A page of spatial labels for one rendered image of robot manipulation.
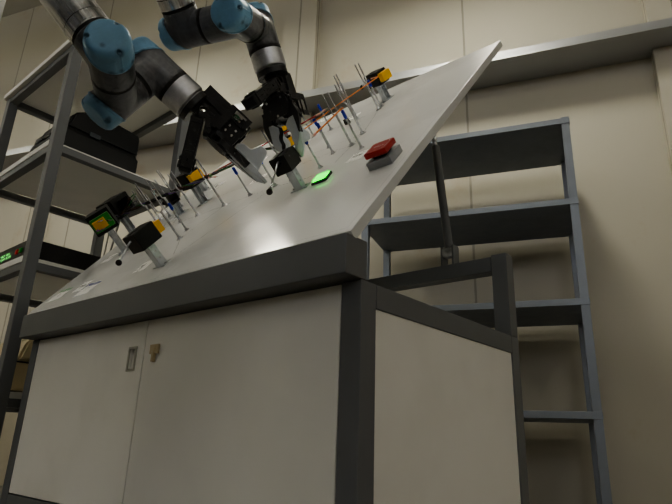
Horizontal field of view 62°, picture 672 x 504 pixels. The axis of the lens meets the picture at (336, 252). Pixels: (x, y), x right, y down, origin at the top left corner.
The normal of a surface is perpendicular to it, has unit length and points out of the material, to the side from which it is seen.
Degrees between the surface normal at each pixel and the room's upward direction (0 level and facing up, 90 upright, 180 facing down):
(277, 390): 90
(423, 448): 90
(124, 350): 90
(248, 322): 90
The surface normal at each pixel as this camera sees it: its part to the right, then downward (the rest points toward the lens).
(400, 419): 0.77, -0.18
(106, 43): 0.28, -0.29
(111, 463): -0.64, -0.26
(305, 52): -0.36, -0.31
